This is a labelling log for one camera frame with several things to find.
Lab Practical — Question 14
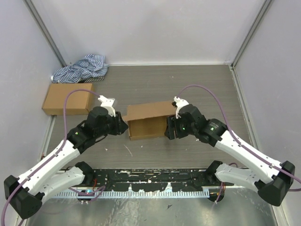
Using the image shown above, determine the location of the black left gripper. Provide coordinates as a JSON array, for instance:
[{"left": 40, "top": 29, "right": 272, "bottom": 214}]
[{"left": 95, "top": 111, "right": 129, "bottom": 138}]

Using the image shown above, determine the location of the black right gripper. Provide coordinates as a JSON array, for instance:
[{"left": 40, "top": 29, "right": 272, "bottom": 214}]
[{"left": 165, "top": 113, "right": 197, "bottom": 140}]

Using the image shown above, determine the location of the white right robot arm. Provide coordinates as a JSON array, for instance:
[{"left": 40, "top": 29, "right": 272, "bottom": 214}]
[{"left": 165, "top": 99, "right": 295, "bottom": 206}]

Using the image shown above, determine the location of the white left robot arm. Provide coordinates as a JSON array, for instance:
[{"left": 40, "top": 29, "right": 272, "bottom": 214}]
[{"left": 4, "top": 106, "right": 128, "bottom": 219}]

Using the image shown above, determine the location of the closed brown cardboard box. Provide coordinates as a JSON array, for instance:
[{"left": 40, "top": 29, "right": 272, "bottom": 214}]
[{"left": 42, "top": 83, "right": 95, "bottom": 115}]

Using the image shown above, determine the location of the blue striped cloth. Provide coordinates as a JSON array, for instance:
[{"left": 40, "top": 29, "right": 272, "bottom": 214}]
[{"left": 50, "top": 54, "right": 109, "bottom": 83}]

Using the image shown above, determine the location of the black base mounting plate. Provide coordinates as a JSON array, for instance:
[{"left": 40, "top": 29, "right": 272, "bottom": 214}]
[{"left": 77, "top": 168, "right": 221, "bottom": 192}]

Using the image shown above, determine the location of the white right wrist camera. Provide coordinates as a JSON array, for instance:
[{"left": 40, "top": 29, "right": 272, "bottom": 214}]
[{"left": 172, "top": 96, "right": 189, "bottom": 119}]

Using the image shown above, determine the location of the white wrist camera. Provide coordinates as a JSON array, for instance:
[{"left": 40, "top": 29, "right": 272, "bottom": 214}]
[
  {"left": 98, "top": 95, "right": 116, "bottom": 117},
  {"left": 172, "top": 96, "right": 189, "bottom": 119}
]

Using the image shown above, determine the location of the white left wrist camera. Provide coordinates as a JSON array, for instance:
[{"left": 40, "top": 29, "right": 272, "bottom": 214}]
[{"left": 98, "top": 95, "right": 116, "bottom": 117}]

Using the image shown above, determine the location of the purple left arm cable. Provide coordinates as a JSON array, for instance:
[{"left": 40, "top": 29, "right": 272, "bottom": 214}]
[{"left": 1, "top": 89, "right": 106, "bottom": 223}]

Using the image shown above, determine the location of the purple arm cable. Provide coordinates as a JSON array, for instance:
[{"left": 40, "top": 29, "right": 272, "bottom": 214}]
[
  {"left": 176, "top": 85, "right": 301, "bottom": 203},
  {"left": 1, "top": 89, "right": 106, "bottom": 223}
]

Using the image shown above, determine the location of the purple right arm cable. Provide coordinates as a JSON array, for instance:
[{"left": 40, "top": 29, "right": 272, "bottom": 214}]
[{"left": 176, "top": 85, "right": 301, "bottom": 203}]

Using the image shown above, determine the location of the white slotted cable duct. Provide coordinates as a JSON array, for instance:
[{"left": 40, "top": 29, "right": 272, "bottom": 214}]
[{"left": 53, "top": 189, "right": 210, "bottom": 199}]

